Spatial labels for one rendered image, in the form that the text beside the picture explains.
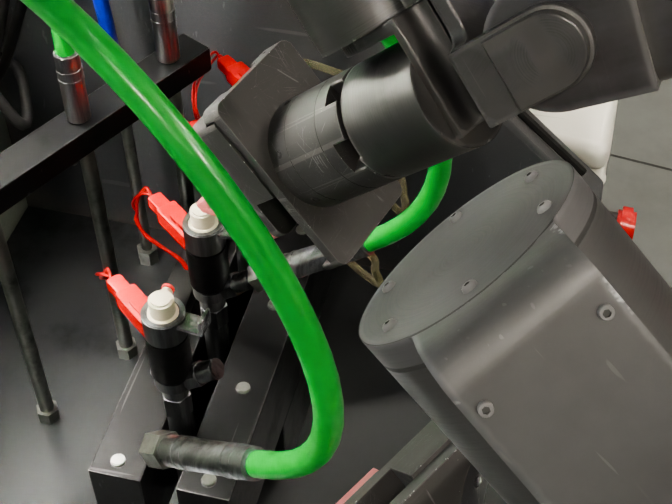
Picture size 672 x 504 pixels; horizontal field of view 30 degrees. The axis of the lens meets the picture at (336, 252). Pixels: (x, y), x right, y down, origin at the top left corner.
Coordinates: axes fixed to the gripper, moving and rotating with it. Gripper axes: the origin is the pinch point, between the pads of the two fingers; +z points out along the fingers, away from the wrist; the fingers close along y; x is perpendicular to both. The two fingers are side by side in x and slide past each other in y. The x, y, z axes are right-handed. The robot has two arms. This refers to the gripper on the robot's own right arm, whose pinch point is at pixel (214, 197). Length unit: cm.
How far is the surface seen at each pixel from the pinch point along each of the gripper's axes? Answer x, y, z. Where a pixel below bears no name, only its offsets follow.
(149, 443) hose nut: 10.4, -7.9, 5.2
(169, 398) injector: 2.1, -10.7, 15.6
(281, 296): 11.9, -1.0, -15.9
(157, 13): -18.8, 8.3, 17.0
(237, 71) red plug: -23.1, 0.8, 19.2
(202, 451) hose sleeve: 10.9, -8.7, 0.2
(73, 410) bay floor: -3.7, -13.1, 40.6
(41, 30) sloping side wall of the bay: -22.5, 12.3, 35.2
